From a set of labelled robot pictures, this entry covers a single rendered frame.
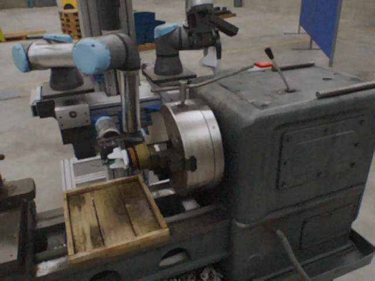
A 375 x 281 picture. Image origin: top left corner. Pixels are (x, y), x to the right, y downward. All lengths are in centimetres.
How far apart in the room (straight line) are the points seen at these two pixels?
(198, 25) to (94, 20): 78
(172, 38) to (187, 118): 70
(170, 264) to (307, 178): 56
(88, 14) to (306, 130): 117
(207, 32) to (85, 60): 41
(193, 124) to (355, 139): 58
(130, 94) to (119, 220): 48
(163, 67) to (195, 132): 74
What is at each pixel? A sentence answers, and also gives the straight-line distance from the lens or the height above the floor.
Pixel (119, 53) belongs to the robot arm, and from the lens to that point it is 121.
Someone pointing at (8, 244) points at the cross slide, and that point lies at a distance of 107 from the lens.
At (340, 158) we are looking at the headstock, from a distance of 128.
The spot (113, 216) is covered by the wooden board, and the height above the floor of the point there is 88.
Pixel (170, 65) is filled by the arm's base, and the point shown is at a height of 121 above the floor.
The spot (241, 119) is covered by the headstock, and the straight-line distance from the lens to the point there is 99.
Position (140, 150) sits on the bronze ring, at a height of 111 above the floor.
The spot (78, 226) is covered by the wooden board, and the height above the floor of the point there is 88.
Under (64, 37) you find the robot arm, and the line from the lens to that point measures 159.
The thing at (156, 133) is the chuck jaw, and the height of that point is 114.
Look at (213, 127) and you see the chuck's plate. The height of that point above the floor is 119.
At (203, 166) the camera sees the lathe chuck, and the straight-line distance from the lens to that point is 102.
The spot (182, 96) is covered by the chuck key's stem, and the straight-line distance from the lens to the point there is 104.
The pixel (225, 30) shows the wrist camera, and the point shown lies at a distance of 114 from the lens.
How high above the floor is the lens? 162
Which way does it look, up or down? 27 degrees down
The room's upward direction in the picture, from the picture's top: 2 degrees counter-clockwise
